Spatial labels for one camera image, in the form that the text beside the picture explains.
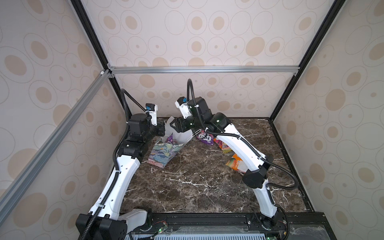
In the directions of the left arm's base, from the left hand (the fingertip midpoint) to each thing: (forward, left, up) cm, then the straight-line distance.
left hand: (167, 118), depth 71 cm
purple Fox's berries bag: (+2, +1, -20) cm, 20 cm away
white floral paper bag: (-9, +5, -18) cm, 20 cm away
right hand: (+1, -6, -2) cm, 7 cm away
